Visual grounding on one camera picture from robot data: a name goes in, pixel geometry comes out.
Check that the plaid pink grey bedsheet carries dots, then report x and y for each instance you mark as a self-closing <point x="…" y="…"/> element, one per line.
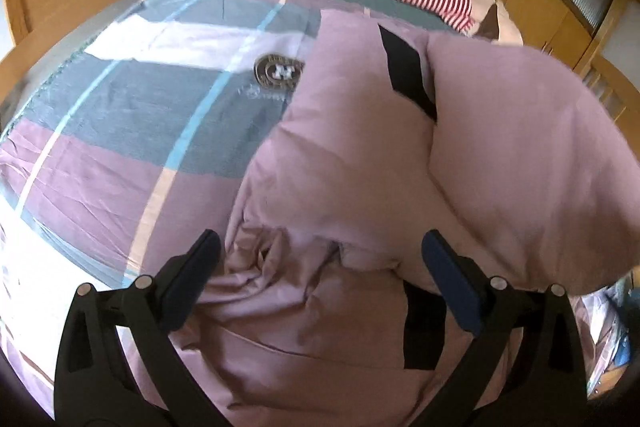
<point x="131" y="148"/>

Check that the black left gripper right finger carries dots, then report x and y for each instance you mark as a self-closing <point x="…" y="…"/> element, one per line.
<point x="546" y="385"/>

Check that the pink padded winter jacket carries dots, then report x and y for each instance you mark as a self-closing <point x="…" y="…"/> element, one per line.
<point x="323" y="313"/>

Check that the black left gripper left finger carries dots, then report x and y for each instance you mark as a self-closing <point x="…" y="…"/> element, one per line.
<point x="94" y="385"/>

